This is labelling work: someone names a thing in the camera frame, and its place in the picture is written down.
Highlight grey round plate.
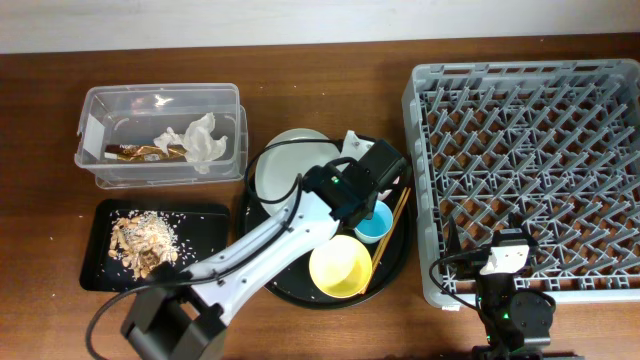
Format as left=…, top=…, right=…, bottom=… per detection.
left=255, top=128, right=340, bottom=216

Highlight large white tissue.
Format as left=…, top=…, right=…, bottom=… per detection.
left=153, top=113, right=228, bottom=174

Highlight peanut and rice scraps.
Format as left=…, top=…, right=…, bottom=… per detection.
left=107, top=210, right=189, bottom=281

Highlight gold snack wrapper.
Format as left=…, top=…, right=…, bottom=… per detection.
left=104, top=144, right=186, bottom=162

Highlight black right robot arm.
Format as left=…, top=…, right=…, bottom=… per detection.
left=445, top=216, right=556, bottom=360

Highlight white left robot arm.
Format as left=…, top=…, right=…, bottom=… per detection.
left=121, top=140, right=408, bottom=360

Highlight grey dishwasher rack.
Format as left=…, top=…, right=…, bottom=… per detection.
left=402, top=59, right=639, bottom=310

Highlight clear plastic waste bin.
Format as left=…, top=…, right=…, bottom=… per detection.
left=74, top=83, right=248, bottom=189

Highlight pink plastic cup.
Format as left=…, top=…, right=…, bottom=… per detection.
left=377, top=176, right=401, bottom=201

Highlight blue plastic cup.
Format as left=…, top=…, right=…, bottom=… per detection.
left=354, top=201, right=393, bottom=244

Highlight yellow plastic bowl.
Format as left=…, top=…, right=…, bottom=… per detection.
left=309, top=235, right=373, bottom=299

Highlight black rectangular tray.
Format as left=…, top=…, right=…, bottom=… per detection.
left=79, top=199, right=230, bottom=292

